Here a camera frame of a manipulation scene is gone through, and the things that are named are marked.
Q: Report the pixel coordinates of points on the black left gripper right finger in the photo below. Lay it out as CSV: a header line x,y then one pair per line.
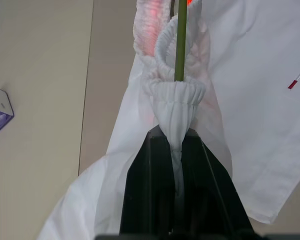
x,y
210,190

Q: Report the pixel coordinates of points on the white garment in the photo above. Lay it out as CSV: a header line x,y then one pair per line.
x,y
240,100

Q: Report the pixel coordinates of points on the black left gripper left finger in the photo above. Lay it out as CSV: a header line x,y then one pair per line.
x,y
150,185

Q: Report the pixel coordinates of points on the olive green clothes hanger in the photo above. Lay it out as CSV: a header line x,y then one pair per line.
x,y
181,37

